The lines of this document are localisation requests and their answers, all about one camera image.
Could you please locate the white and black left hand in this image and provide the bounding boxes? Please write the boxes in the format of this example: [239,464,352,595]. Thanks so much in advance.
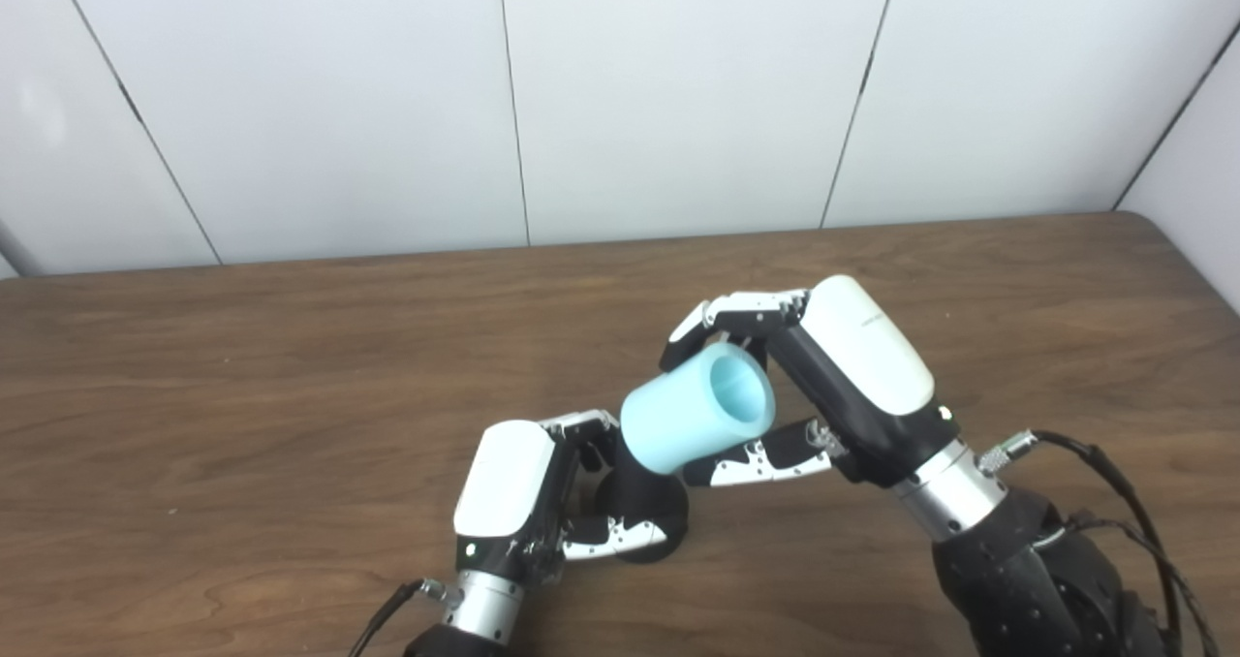
[441,410,669,643]

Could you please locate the white and black right hand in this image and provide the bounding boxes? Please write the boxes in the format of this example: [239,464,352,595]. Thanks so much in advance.
[659,274,1013,544]

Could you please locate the light blue cylinder cup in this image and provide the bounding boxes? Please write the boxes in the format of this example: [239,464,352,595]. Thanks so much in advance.
[620,341,777,476]

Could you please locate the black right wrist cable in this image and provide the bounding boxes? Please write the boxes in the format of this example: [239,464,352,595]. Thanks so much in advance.
[978,428,1220,657]

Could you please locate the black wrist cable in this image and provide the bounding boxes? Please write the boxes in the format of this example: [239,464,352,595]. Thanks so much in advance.
[349,579,461,657]
[978,428,1220,657]

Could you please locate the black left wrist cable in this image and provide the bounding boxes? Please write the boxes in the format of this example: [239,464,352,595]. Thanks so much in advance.
[349,579,461,657]

